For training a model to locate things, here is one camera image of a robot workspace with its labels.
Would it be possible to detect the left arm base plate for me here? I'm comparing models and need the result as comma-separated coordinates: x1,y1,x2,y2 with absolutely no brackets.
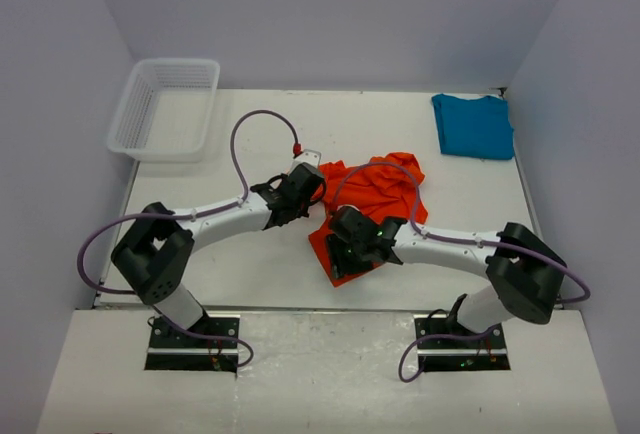
144,315,240,374

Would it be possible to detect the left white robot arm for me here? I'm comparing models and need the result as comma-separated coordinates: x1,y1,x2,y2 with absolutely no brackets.
111,162,326,347

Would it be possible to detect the orange t shirt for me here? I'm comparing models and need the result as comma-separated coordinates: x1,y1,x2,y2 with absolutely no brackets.
307,152,429,288

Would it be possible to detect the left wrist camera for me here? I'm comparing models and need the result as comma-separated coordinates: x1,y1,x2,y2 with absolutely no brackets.
291,143,322,169

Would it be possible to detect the blue folded t shirt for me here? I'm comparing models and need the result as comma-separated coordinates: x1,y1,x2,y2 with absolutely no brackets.
431,94,515,161

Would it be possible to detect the white plastic basket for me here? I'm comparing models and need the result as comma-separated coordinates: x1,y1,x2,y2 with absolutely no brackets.
106,58,221,163

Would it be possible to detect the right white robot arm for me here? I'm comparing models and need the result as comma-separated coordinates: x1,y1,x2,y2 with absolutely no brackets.
328,206,566,347

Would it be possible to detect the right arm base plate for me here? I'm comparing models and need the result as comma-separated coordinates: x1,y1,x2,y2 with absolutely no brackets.
416,324,511,373

